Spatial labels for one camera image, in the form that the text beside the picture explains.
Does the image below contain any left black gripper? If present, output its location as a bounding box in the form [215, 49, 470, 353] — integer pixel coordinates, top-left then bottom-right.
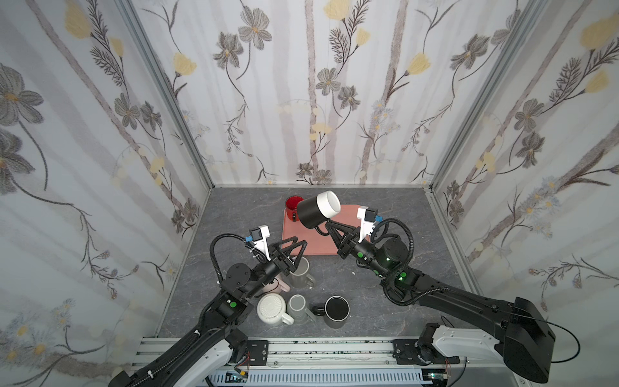
[240, 235, 303, 302]

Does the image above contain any black mug white base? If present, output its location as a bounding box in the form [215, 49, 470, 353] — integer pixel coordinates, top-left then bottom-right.
[297, 190, 341, 236]

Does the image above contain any red mug black handle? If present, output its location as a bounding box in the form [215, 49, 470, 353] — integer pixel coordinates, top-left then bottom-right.
[285, 196, 304, 222]

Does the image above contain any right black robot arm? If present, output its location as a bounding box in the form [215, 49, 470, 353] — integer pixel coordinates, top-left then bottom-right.
[320, 219, 556, 384]

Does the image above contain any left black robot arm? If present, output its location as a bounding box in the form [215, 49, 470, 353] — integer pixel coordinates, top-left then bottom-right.
[109, 233, 307, 386]

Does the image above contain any tall grey mug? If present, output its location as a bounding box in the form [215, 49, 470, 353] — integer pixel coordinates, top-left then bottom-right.
[288, 256, 316, 289]

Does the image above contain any pale pink mug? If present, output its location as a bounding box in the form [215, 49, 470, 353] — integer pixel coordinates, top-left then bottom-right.
[263, 274, 291, 293]

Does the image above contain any white ribbed-base mug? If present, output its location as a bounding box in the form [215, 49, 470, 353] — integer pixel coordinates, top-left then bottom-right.
[256, 293, 295, 325]

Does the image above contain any small grey mug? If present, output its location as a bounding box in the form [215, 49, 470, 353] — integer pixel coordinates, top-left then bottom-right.
[287, 294, 317, 323]

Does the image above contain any black mug grey rim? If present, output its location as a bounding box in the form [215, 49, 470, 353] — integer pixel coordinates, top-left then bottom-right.
[310, 295, 351, 329]

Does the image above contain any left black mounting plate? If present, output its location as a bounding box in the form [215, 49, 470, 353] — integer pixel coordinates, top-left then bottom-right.
[241, 340, 269, 367]

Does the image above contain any black mounting plate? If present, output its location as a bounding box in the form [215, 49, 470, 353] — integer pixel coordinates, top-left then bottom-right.
[241, 340, 269, 367]
[393, 340, 461, 366]

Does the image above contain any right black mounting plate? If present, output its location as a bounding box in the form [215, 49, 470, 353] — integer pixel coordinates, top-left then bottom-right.
[393, 340, 461, 366]

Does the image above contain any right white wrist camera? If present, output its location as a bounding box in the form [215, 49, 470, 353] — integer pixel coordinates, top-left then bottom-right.
[357, 206, 383, 243]

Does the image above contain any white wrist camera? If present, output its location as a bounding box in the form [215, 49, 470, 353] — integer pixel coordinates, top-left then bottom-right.
[245, 225, 271, 263]
[357, 206, 383, 243]

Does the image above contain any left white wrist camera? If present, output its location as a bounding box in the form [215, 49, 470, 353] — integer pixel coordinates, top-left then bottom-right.
[245, 225, 271, 263]

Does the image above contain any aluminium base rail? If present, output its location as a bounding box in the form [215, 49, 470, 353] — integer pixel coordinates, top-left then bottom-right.
[227, 329, 505, 369]

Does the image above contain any white ventilated cable duct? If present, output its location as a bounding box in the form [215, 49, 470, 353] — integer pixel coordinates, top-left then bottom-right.
[210, 369, 433, 386]

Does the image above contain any left aluminium corner post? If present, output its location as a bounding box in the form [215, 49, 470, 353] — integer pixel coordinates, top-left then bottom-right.
[113, 0, 215, 190]

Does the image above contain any aluminium corner post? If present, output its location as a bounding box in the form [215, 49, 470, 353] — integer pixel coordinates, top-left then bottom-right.
[429, 0, 550, 190]
[113, 0, 215, 190]

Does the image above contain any right aluminium corner post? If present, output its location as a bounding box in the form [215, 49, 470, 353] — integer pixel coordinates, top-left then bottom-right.
[429, 0, 550, 190]

